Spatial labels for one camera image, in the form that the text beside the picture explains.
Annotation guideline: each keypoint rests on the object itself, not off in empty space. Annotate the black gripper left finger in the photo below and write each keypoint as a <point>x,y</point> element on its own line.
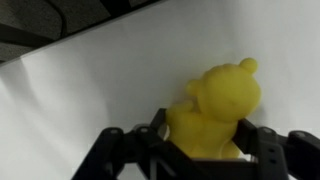
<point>106,153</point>

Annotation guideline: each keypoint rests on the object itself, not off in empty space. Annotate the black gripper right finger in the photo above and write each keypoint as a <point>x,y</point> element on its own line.
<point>283,153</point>

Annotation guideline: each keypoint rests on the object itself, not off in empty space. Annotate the yellow rubber bear toy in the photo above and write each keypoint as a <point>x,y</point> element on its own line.
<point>216,106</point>

